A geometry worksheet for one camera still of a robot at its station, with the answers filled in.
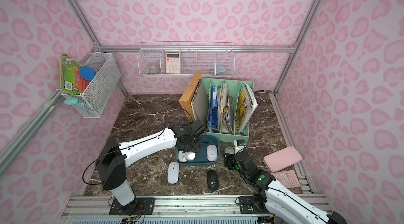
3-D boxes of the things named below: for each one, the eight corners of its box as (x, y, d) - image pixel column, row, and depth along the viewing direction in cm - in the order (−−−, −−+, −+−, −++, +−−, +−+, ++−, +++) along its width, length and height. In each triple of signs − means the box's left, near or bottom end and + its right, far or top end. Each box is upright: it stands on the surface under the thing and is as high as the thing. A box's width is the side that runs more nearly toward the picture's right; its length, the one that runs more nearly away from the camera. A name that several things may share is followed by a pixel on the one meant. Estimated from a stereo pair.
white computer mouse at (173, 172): (166, 183, 82) (165, 182, 80) (169, 163, 88) (168, 161, 87) (178, 183, 82) (177, 182, 80) (180, 163, 88) (179, 161, 87)
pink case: (270, 174, 84) (272, 172, 82) (261, 159, 89) (262, 157, 87) (301, 160, 89) (303, 158, 86) (290, 147, 94) (292, 144, 92)
